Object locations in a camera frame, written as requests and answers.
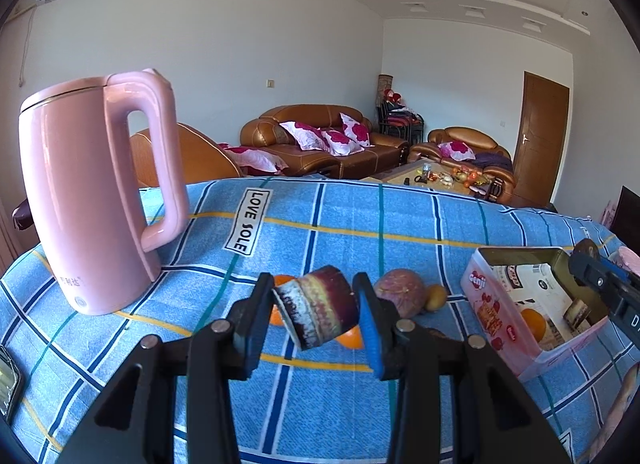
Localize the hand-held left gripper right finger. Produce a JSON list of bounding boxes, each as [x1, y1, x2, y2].
[[352, 271, 572, 464]]

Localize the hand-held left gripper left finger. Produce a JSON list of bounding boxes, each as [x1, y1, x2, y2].
[[56, 273, 276, 464]]

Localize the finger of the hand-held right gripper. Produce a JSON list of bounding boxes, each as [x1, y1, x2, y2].
[[600, 256, 640, 291], [568, 239, 621, 303]]

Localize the orange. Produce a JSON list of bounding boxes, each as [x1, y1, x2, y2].
[[520, 308, 549, 341], [269, 274, 296, 327], [335, 325, 365, 350]]

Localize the small patterned jar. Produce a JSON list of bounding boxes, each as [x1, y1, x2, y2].
[[274, 265, 361, 352]]

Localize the pink tin box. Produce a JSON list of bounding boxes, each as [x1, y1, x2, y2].
[[460, 246, 619, 381]]

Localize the person's right forearm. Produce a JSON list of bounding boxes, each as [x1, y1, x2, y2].
[[590, 362, 640, 464]]

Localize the pink rounded object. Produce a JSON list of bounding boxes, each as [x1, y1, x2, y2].
[[617, 246, 640, 275]]

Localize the dark purple sugarcane piece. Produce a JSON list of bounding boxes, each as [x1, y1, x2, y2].
[[564, 298, 594, 331]]

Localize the purple passion fruit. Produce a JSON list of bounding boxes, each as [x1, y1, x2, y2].
[[373, 269, 429, 319]]

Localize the black television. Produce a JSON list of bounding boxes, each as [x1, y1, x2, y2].
[[612, 186, 640, 241]]

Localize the small yellow round fruit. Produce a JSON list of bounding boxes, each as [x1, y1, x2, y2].
[[425, 285, 449, 311]]

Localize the blue plaid cloth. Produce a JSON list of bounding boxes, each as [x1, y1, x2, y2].
[[0, 175, 640, 464]]

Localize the brown wooden door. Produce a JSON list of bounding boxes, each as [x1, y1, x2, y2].
[[512, 71, 571, 207]]

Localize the purple blanket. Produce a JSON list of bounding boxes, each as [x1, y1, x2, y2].
[[472, 152, 514, 173]]

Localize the wooden coffee table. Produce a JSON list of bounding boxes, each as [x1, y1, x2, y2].
[[360, 159, 494, 195]]

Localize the red floral white pillow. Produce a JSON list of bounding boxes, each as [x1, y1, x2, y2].
[[216, 142, 289, 176], [437, 140, 476, 161], [340, 112, 376, 147], [279, 121, 332, 153], [320, 129, 366, 157]]

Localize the pile of fruit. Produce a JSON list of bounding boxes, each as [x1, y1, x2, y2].
[[440, 166, 490, 189]]

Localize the brown leather two-seat sofa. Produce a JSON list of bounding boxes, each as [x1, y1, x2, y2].
[[407, 126, 517, 205]]

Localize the brown leather armchair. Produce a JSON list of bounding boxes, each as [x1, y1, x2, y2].
[[129, 123, 247, 189]]

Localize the brown leather three-seat sofa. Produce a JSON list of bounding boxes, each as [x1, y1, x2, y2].
[[240, 104, 409, 180]]

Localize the pink electric kettle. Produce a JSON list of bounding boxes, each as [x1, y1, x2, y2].
[[18, 68, 190, 315]]

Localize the stacked black chairs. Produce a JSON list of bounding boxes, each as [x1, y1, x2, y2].
[[377, 98, 426, 147]]

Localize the black smartphone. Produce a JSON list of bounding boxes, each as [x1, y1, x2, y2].
[[0, 344, 25, 426]]

